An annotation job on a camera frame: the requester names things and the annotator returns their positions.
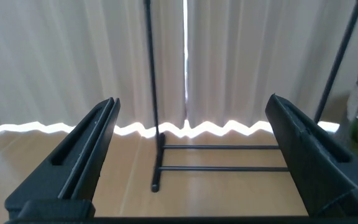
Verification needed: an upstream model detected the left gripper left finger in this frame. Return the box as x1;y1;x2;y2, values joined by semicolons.
4;97;121;218

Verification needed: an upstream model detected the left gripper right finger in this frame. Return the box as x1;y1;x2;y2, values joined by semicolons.
265;93;358;218

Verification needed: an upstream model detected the black clothes rack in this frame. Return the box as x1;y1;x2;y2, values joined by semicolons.
144;0;358;193

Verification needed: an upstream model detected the beige curtain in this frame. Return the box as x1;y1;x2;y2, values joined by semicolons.
0;0;358;138

